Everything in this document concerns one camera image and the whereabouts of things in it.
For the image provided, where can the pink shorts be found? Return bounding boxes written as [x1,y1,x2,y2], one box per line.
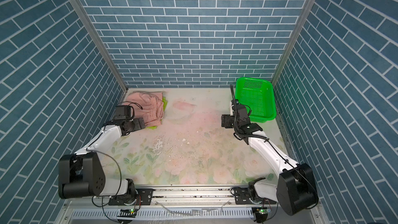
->
[122,92,164,127]

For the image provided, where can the lime green shorts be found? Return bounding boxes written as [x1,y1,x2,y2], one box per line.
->
[147,97,168,130]

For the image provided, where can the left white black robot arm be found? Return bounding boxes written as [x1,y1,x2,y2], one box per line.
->
[58,117,145,205]

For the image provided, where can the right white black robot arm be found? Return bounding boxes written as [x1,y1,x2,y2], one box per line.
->
[221,115,319,216]

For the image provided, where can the green plastic basket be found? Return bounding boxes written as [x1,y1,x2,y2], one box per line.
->
[235,77,277,123]

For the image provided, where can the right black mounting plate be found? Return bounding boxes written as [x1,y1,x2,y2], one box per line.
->
[230,187,277,205]

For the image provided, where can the black mounting plate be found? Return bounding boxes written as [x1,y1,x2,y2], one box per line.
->
[230,187,277,205]
[108,188,153,206]

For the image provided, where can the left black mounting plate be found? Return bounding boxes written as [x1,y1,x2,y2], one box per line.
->
[108,188,153,206]

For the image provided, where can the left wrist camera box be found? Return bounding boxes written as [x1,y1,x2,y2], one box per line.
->
[113,105,134,121]

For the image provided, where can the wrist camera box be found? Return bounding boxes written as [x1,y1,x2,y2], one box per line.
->
[231,100,247,117]
[113,105,134,121]

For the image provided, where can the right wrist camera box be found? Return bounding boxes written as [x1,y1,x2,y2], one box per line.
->
[231,100,247,117]

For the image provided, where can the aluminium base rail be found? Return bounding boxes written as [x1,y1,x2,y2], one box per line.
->
[62,184,324,209]

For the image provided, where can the left aluminium corner post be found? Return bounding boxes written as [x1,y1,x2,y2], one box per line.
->
[69,0,128,93]

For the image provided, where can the aluminium corner post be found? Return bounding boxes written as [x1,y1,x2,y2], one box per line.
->
[69,0,128,93]
[271,0,315,86]

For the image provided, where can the right aluminium corner post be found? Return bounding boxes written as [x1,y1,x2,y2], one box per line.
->
[271,0,315,86]

